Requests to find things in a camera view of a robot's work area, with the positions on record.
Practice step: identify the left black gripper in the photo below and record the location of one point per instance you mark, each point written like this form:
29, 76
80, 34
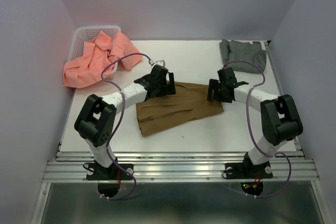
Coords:
168, 89

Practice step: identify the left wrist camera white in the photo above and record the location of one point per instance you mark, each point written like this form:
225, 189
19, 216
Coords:
153, 63

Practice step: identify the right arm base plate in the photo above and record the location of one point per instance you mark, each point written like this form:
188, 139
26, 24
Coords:
241, 170

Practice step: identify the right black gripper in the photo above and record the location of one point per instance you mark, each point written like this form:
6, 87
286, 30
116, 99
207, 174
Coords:
213, 84

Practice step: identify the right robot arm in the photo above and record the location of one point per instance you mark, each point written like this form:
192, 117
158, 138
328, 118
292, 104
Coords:
280, 122

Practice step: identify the aluminium mounting rail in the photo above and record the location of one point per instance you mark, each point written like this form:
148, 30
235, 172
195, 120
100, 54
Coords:
176, 167

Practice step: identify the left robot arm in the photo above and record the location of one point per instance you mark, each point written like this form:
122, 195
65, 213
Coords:
96, 118

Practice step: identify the pink skirt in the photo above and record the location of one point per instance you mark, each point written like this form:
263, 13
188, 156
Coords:
98, 54

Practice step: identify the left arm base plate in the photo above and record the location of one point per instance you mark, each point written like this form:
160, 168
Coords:
110, 172

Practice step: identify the white perforated plastic basket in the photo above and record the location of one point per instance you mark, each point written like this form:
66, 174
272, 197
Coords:
86, 35

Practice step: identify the tan brown skirt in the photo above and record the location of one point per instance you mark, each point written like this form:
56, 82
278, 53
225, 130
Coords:
188, 104

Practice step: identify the grey pleated skirt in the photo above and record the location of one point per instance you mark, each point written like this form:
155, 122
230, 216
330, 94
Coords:
247, 57

